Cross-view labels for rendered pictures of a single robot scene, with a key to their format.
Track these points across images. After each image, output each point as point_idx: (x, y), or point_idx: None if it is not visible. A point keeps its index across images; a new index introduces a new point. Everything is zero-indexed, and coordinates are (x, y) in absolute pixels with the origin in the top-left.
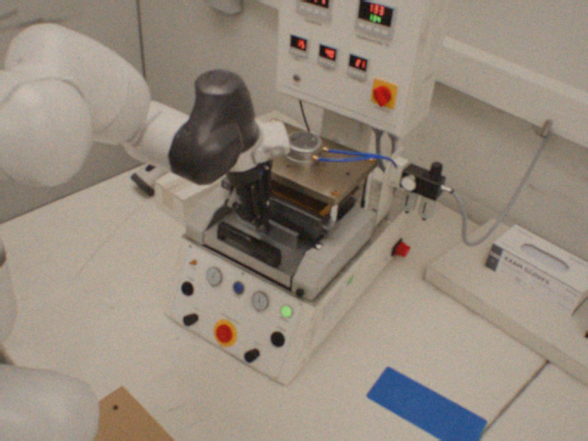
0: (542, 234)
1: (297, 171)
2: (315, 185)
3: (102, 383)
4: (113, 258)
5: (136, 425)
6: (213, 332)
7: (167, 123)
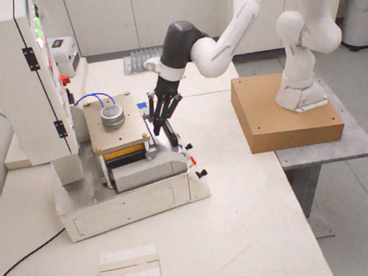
0: (5, 141)
1: (128, 111)
2: (129, 100)
3: (256, 173)
4: (220, 250)
5: (254, 118)
6: (195, 166)
7: (210, 40)
